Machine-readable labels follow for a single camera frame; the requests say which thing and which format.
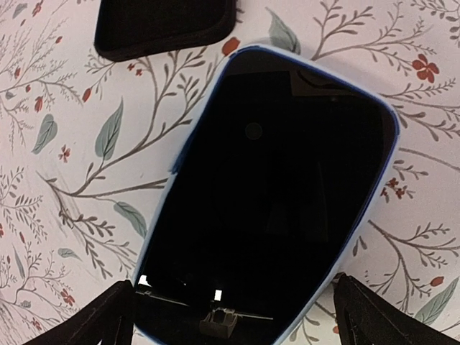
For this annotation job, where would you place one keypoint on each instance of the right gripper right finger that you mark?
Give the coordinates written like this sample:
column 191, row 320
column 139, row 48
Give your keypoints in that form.
column 363, row 317

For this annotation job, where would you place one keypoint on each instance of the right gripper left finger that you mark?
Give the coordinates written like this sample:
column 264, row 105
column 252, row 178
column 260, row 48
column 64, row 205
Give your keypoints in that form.
column 108, row 319

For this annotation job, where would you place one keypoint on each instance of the phone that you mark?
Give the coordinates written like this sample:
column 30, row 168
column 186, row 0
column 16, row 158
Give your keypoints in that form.
column 263, row 198

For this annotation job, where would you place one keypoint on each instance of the black phone case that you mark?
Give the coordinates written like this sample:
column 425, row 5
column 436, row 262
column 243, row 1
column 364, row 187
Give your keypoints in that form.
column 126, row 30

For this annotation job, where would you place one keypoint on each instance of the floral patterned table mat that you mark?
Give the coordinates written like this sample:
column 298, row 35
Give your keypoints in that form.
column 85, row 143

